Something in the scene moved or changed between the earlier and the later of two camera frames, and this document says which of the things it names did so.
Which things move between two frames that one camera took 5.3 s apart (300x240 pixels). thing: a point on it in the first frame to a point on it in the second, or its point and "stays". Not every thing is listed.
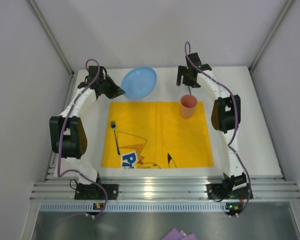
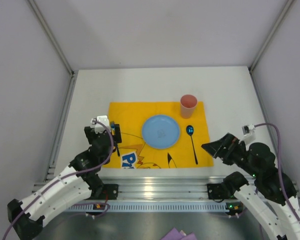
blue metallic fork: (113, 125) stays
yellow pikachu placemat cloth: (152, 134) stays
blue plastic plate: (138, 82) to (160, 131)
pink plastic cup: (188, 103) stays
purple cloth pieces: (174, 234) stays
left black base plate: (93, 191) stays
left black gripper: (109, 87) to (117, 133)
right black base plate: (215, 191) stays
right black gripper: (187, 80) to (226, 152)
